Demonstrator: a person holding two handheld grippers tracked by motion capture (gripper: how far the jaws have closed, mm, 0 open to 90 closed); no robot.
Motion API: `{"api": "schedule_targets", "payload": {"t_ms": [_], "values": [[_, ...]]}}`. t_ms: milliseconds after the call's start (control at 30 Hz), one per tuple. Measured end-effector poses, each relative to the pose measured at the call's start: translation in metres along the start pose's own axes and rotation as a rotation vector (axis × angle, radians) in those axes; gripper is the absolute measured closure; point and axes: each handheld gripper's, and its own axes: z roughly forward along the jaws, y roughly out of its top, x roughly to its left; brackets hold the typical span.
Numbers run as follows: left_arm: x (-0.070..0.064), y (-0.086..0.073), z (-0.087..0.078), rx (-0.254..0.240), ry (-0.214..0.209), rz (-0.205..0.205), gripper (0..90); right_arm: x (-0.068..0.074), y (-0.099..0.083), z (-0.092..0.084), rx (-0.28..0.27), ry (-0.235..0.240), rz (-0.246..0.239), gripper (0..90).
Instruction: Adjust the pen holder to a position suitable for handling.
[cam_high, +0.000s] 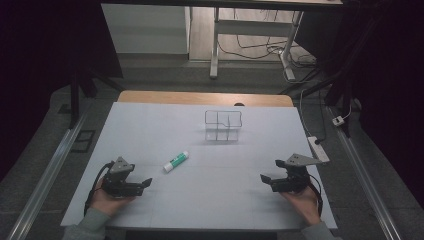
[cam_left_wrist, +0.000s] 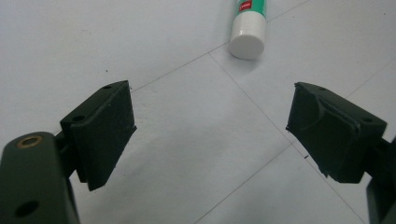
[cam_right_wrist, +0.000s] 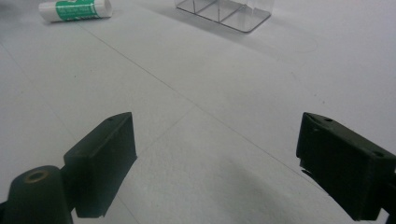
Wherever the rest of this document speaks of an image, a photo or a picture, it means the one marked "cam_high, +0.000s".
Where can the white metal desk frame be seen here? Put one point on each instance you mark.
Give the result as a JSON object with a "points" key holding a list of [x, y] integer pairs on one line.
{"points": [[253, 27]]}

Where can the black stand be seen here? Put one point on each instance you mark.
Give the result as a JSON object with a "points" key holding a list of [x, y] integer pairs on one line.
{"points": [[75, 100], [333, 83]]}

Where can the clear acrylic divided organizer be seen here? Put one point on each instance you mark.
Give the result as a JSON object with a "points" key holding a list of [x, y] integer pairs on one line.
{"points": [[222, 125]]}

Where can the small white adapter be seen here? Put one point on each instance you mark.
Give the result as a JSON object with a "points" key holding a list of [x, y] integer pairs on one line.
{"points": [[338, 120]]}

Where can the aluminium floor rail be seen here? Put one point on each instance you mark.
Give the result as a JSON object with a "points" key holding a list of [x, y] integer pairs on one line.
{"points": [[50, 170], [363, 183]]}

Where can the person's left hand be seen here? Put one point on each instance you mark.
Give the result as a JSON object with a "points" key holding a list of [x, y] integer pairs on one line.
{"points": [[106, 203]]}

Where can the white and green glue stick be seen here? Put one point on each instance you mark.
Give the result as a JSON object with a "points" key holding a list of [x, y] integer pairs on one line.
{"points": [[175, 161]]}

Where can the white cabinet panel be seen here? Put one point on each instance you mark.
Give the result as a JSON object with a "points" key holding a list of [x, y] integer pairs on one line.
{"points": [[143, 30]]}

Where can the white power strip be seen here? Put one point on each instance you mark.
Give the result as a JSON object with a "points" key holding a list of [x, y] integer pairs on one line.
{"points": [[318, 149]]}

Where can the black rectangular floor frame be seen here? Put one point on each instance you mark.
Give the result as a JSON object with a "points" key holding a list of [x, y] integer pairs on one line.
{"points": [[83, 141]]}

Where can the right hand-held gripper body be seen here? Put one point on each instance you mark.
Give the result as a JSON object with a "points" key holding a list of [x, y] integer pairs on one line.
{"points": [[295, 178]]}

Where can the white table mat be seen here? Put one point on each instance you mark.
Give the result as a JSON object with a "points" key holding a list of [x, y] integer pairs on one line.
{"points": [[206, 186]]}

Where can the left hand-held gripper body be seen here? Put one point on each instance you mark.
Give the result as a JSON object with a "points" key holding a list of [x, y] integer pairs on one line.
{"points": [[116, 185]]}

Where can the person's right hand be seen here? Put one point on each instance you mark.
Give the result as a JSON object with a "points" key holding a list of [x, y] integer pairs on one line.
{"points": [[306, 205]]}

